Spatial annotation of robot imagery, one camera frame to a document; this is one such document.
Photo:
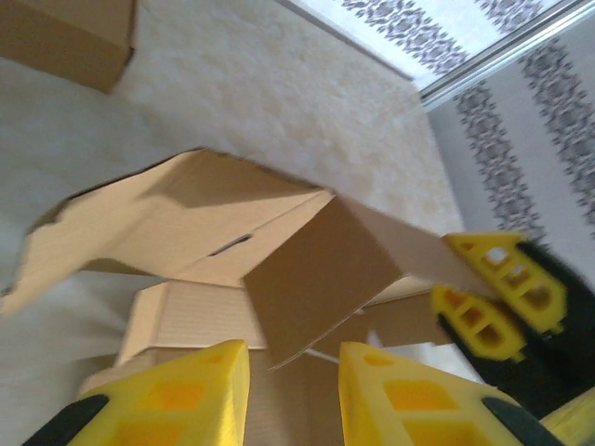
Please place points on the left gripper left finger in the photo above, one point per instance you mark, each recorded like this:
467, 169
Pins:
186, 399

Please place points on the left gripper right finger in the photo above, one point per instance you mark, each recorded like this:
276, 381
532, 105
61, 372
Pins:
409, 409

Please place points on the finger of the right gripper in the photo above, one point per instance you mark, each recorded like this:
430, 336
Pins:
534, 279
479, 325

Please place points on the brown cardboard box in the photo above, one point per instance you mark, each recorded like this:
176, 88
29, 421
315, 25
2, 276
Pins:
209, 209
60, 37

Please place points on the right aluminium frame post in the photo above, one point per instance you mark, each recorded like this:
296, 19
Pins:
502, 51

